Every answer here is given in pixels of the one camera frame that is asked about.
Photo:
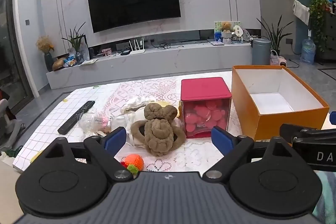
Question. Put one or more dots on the orange crochet toy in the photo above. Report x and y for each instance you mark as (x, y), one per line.
(134, 162)

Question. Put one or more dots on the orange cardboard box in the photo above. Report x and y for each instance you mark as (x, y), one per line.
(283, 124)

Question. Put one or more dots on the glass sliding door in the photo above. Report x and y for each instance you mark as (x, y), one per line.
(15, 43)

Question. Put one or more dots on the round white fan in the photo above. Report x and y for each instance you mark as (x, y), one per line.
(238, 30)

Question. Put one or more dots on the snack bags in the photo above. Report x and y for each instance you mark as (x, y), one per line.
(70, 61)

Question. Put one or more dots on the black wall television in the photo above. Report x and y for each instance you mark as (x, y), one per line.
(134, 1)

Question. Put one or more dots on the clear plastic bagged pink item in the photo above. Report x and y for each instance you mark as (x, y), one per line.
(93, 123)

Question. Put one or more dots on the white hanging towel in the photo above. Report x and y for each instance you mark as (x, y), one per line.
(301, 12)

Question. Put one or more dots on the pink space heater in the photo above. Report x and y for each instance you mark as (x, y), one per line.
(282, 61)

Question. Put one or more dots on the white router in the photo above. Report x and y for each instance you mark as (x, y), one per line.
(137, 50)

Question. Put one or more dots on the white notebook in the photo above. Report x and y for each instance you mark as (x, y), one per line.
(217, 43)

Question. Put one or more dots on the yellow soft item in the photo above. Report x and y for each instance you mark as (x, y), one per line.
(162, 103)

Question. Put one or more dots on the dark cabinet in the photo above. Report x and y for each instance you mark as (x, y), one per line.
(330, 35)

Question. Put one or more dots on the leafy plant on stand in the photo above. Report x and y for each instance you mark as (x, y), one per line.
(317, 14)

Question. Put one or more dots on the white chair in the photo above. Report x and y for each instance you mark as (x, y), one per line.
(9, 121)

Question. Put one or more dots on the blue water jug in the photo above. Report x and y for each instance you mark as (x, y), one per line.
(308, 52)

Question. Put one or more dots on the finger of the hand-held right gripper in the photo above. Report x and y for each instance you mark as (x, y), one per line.
(291, 132)

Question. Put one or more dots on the black remote control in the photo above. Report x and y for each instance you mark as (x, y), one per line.
(76, 117)

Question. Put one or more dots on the long-leaf potted plant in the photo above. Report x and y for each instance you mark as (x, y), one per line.
(275, 37)

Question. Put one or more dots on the pink white lace tablecloth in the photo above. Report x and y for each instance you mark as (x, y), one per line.
(147, 90)

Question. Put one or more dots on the brown plush toy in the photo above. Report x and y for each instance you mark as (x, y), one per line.
(160, 132)

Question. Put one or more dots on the brown teddy bear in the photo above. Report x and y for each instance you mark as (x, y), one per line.
(227, 26)

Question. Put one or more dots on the teal cloth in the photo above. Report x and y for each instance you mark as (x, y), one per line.
(326, 197)

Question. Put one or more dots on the dried flowers in dark vase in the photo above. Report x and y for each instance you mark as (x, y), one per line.
(46, 45)

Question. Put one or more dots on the golden brown ornament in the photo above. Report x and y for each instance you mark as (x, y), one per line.
(59, 64)

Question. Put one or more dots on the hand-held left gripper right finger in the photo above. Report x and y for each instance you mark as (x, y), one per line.
(221, 138)

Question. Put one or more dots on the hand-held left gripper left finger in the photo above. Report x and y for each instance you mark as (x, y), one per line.
(115, 138)

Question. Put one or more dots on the striped woven basket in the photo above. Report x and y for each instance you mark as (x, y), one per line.
(274, 60)

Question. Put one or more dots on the grey trash can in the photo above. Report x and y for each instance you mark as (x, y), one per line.
(261, 52)

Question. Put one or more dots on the red box with clear front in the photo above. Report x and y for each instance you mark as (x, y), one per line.
(204, 90)

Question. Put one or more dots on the grey marble television console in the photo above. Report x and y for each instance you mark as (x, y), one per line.
(157, 61)

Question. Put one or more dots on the small pink photo card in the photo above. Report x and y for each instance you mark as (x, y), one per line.
(106, 52)

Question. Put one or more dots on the green plant in glass vase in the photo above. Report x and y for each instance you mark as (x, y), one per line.
(76, 40)

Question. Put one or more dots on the white checked table mat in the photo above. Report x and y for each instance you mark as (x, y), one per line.
(52, 108)

